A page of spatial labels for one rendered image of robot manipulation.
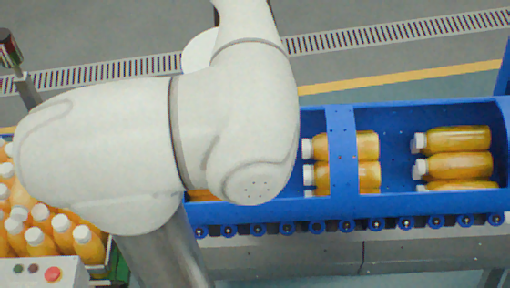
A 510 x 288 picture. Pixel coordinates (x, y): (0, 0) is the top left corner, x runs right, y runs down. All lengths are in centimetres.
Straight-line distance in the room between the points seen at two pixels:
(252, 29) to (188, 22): 298
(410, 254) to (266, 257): 38
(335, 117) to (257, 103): 87
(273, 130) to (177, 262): 29
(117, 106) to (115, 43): 304
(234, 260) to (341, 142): 47
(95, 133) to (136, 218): 12
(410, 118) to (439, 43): 186
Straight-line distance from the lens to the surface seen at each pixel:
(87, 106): 74
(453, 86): 339
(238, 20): 83
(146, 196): 75
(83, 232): 165
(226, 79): 73
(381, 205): 158
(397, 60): 348
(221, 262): 179
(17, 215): 169
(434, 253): 181
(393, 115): 175
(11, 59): 197
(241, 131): 68
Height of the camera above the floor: 241
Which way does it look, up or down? 51 degrees down
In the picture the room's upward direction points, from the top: 6 degrees counter-clockwise
